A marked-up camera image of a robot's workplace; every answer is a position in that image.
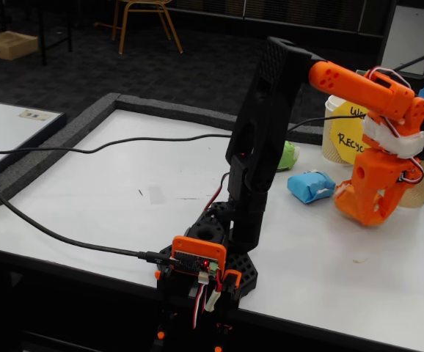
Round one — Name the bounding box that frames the brown cardboard box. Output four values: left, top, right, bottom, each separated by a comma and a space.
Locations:
0, 31, 40, 62

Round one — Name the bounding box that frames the short grey foam border strip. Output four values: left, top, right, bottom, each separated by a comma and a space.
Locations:
287, 122, 324, 144

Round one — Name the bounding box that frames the thick black USB cable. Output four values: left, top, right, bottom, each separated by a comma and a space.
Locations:
0, 161, 172, 267

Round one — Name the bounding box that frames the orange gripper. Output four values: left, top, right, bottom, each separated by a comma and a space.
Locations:
343, 148, 424, 226

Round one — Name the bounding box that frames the white red servo wire bundle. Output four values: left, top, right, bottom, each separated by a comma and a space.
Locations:
191, 273, 224, 331

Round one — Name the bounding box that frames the black framed whiteboard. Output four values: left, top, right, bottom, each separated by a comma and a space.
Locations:
0, 98, 67, 180

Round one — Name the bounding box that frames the yellow metal legged chair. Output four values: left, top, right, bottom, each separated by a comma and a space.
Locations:
93, 0, 183, 55

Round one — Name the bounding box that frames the white tape wrap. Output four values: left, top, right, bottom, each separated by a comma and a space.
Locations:
362, 117, 424, 159

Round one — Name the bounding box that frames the thin black camera cable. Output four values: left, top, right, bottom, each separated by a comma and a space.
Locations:
0, 114, 369, 154

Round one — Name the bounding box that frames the blue paper wad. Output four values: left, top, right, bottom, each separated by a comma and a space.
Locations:
287, 170, 337, 205

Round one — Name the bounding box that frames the green paper wad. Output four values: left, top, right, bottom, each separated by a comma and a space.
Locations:
277, 141, 301, 172

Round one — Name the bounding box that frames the orange controller board mount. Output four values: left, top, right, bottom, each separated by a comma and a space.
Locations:
170, 236, 227, 276

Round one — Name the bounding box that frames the ribbed beige paper cup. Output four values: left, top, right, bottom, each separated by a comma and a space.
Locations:
398, 157, 424, 209
321, 94, 367, 166

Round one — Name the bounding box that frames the long grey foam border strip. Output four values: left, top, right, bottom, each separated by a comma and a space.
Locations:
115, 94, 242, 133
0, 92, 121, 206

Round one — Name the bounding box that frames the red black servo wire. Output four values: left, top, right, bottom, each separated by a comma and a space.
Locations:
203, 172, 231, 212

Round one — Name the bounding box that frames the yellow welcome sign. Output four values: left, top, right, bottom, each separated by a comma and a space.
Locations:
329, 102, 370, 164

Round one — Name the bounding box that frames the white framed panel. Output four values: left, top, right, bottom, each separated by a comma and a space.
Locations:
376, 3, 424, 80

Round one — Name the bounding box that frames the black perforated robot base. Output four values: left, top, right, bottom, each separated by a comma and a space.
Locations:
156, 200, 259, 352

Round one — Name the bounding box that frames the black slanted stand rod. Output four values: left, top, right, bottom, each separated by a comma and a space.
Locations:
397, 53, 424, 73

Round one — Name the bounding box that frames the black metal table leg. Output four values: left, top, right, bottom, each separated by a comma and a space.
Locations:
35, 0, 73, 67

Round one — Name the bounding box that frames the small paper label sticker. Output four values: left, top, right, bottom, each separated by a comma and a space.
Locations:
18, 109, 54, 122

